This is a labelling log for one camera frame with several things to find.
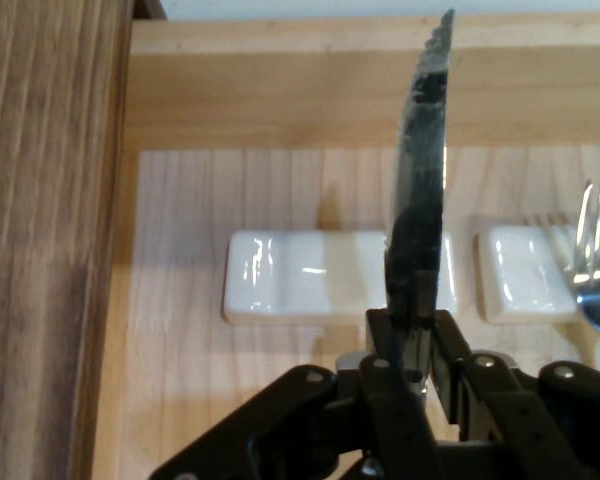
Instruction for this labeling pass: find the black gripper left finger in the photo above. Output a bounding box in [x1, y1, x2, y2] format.
[147, 308, 437, 480]

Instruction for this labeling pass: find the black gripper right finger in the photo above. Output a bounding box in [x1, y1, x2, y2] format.
[413, 271, 600, 480]

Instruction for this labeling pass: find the silver table knife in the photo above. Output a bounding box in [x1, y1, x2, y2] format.
[382, 8, 457, 396]

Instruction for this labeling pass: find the white ceramic cutlery rest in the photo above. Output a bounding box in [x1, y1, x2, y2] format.
[474, 224, 589, 325]
[222, 229, 460, 326]

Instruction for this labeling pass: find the silver fork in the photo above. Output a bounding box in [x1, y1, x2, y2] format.
[562, 174, 600, 351]

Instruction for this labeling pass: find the light wooden drawer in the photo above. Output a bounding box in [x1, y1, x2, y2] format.
[92, 12, 600, 480]

